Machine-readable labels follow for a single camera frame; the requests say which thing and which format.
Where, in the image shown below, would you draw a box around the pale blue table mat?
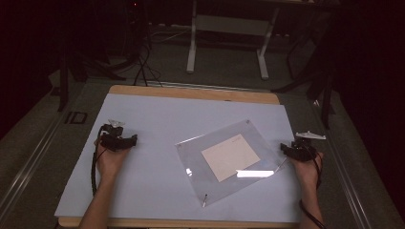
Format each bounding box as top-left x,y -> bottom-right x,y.
53,93 -> 308,224

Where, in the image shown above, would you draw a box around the white metal desk frame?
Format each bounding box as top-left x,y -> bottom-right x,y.
186,0 -> 282,81

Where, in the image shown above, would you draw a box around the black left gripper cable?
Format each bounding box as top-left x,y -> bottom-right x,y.
91,124 -> 110,198

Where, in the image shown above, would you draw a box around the metal floor rail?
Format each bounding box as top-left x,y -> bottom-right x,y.
309,99 -> 375,229
0,111 -> 66,218

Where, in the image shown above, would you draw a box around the black floor cables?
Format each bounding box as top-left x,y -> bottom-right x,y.
132,41 -> 164,88

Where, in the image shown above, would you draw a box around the person's right hand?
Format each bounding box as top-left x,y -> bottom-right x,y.
288,152 -> 325,189

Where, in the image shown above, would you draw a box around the black floor socket plate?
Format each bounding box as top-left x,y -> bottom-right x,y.
64,111 -> 89,125

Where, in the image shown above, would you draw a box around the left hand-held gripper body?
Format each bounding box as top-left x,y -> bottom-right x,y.
98,118 -> 128,152

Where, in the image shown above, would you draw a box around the person's left hand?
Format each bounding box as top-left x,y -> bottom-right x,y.
95,141 -> 132,181

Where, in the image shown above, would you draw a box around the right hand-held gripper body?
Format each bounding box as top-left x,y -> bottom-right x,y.
290,131 -> 327,162

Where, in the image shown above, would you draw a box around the black metal stand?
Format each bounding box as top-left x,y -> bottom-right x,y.
271,9 -> 337,130

